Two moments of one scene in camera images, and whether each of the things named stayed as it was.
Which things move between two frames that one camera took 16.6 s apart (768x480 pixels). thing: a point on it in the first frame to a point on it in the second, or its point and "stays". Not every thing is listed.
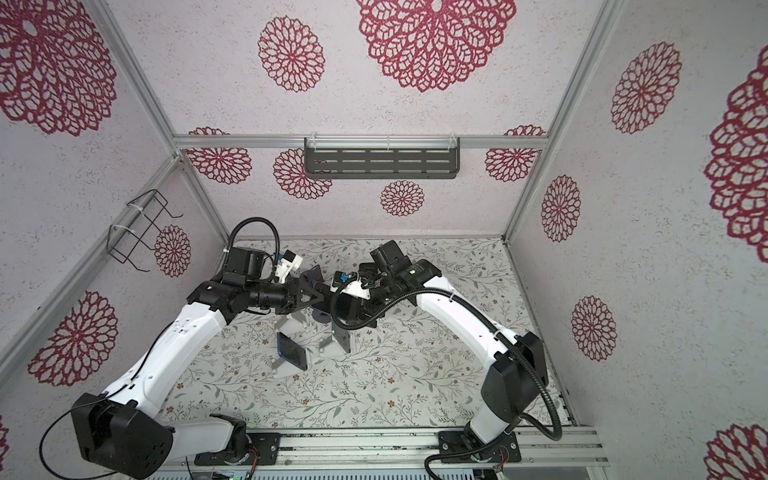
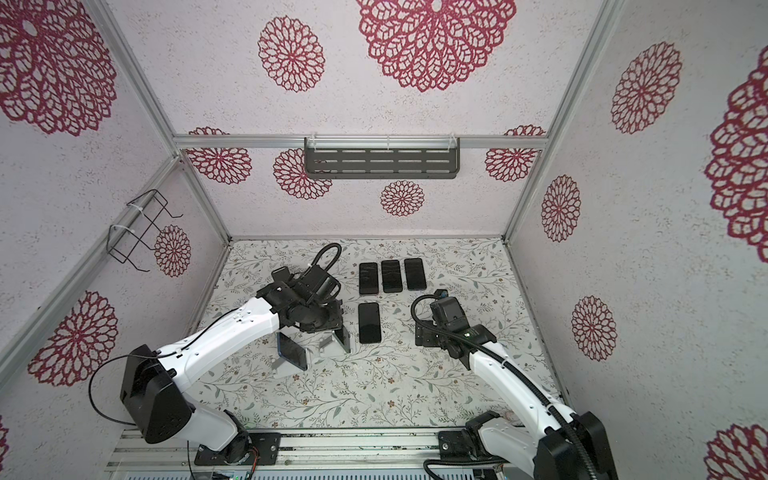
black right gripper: x=364 y=306 to x=423 y=335
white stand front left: x=282 y=368 stays
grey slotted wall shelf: x=382 y=157 stays
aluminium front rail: x=543 y=447 stays
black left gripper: x=305 y=289 to x=336 y=320
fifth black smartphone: x=343 y=335 stays
